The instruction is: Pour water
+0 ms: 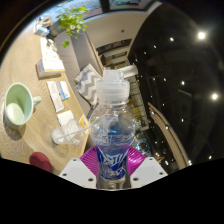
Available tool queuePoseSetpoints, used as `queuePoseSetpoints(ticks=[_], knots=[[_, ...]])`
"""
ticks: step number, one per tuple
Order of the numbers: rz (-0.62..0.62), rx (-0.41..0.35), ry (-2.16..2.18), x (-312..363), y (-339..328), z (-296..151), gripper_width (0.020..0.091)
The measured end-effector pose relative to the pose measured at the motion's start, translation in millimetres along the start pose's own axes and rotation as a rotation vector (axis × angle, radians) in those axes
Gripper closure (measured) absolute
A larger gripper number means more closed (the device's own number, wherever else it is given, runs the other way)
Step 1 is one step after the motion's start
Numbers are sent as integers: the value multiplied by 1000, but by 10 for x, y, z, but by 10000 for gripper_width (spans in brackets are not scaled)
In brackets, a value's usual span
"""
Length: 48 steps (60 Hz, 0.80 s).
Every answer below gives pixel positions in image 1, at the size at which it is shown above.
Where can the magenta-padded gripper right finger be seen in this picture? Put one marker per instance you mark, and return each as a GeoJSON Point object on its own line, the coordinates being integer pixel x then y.
{"type": "Point", "coordinates": [148, 171]}

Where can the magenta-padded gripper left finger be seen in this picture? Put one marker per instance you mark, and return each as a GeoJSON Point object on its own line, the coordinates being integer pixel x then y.
{"type": "Point", "coordinates": [77, 171]}

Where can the clear blue-labelled water bottle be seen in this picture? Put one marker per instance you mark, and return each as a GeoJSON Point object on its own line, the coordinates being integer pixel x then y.
{"type": "Point", "coordinates": [112, 133]}

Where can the flat round red coaster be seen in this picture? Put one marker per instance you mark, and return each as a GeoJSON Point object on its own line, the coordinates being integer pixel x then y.
{"type": "Point", "coordinates": [40, 161]}

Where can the clear plastic cup with straw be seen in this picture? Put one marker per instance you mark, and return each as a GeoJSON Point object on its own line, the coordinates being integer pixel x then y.
{"type": "Point", "coordinates": [66, 135]}

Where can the small yellow card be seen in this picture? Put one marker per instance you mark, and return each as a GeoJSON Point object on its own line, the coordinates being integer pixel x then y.
{"type": "Point", "coordinates": [83, 123]}

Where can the white paper napkin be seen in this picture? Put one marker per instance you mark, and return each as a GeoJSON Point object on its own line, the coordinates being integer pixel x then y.
{"type": "Point", "coordinates": [65, 117]}

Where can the white printed leaflet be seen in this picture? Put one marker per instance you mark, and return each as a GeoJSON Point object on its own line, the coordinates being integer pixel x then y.
{"type": "Point", "coordinates": [55, 96]}

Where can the small blue white packet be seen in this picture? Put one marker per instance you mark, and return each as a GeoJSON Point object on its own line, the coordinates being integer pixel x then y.
{"type": "Point", "coordinates": [64, 90]}

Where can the pale green mug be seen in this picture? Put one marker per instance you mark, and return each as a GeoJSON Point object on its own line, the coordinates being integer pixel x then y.
{"type": "Point", "coordinates": [18, 106]}

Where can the grey white chevron cushion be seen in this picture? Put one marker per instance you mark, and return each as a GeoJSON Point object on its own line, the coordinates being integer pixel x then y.
{"type": "Point", "coordinates": [87, 83]}

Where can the white round column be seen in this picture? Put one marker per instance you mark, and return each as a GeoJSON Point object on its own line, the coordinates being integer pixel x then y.
{"type": "Point", "coordinates": [130, 70]}

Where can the white tissue box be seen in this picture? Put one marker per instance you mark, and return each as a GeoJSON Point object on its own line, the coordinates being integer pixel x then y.
{"type": "Point", "coordinates": [50, 70]}

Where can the grey curved sofa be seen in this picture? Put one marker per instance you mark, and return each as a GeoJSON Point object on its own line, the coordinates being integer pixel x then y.
{"type": "Point", "coordinates": [73, 56]}

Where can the blue white small box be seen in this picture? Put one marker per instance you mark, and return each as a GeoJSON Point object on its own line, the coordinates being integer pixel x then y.
{"type": "Point", "coordinates": [40, 30]}

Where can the group of ceiling lights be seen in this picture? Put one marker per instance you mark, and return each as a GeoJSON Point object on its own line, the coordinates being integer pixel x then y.
{"type": "Point", "coordinates": [201, 35]}

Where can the green potted plant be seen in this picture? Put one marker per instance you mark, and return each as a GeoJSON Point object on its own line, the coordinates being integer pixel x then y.
{"type": "Point", "coordinates": [71, 21]}

